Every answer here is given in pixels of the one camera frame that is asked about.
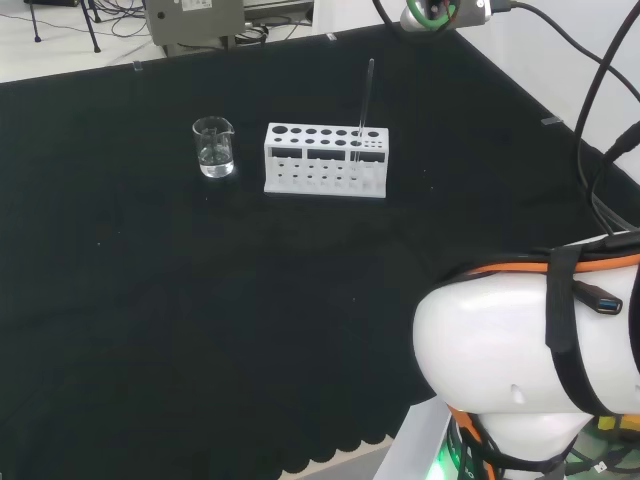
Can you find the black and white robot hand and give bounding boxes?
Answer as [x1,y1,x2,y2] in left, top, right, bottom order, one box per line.
[399,0,464,34]

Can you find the white test tube rack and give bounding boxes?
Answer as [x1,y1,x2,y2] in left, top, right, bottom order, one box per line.
[262,122,390,200]

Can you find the grey equipment box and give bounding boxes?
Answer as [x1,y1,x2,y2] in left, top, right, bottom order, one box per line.
[143,0,247,59]

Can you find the clear glass beaker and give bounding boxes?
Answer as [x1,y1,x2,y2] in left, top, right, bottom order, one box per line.
[191,115,236,179]

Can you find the black tripod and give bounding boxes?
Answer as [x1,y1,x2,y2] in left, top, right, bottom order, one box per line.
[23,0,104,54]

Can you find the black bench cloth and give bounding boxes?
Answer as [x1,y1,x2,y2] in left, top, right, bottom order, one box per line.
[0,22,640,480]

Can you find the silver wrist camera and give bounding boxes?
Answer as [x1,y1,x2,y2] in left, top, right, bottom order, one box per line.
[452,0,495,27]

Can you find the black camera cable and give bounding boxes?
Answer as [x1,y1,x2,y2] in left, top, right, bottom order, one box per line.
[492,0,640,99]

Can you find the thick black cable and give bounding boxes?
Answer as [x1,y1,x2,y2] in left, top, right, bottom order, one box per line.
[574,0,640,239]

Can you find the orange cable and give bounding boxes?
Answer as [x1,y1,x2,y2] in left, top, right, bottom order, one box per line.
[462,253,640,282]

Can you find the thin dark floor cables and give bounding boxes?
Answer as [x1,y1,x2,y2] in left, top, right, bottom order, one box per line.
[94,0,151,39]

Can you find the black USB plug cable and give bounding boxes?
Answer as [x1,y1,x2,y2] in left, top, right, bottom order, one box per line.
[572,278,625,317]

